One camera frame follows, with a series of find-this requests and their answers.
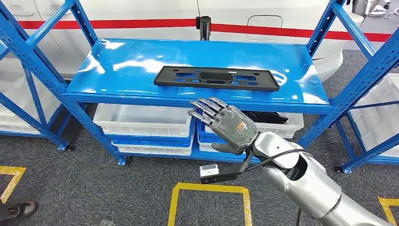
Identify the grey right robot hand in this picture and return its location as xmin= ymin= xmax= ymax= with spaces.
xmin=187 ymin=97 xmax=259 ymax=156

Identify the long black plastic frame part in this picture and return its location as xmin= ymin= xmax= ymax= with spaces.
xmin=153 ymin=65 xmax=280 ymax=92

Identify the blue plastic bin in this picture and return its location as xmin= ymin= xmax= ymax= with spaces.
xmin=111 ymin=133 xmax=194 ymax=148
xmin=196 ymin=120 xmax=230 ymax=145

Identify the black parts pile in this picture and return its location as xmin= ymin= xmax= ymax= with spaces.
xmin=241 ymin=111 xmax=289 ymax=125

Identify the person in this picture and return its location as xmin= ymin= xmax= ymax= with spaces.
xmin=0 ymin=200 xmax=40 ymax=226

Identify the white vehicle with red stripe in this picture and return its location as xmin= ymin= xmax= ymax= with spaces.
xmin=0 ymin=0 xmax=365 ymax=82

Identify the white equipment stand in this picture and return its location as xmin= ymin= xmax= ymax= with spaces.
xmin=352 ymin=0 xmax=393 ymax=18

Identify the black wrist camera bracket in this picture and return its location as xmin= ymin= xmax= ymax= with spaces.
xmin=199 ymin=149 xmax=255 ymax=185

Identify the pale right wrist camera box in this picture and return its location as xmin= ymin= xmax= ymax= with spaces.
xmin=199 ymin=164 xmax=220 ymax=179

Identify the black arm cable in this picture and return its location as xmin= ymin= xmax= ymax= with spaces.
xmin=244 ymin=148 xmax=315 ymax=226

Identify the black stanchion post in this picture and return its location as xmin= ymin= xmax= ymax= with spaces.
xmin=195 ymin=16 xmax=212 ymax=41

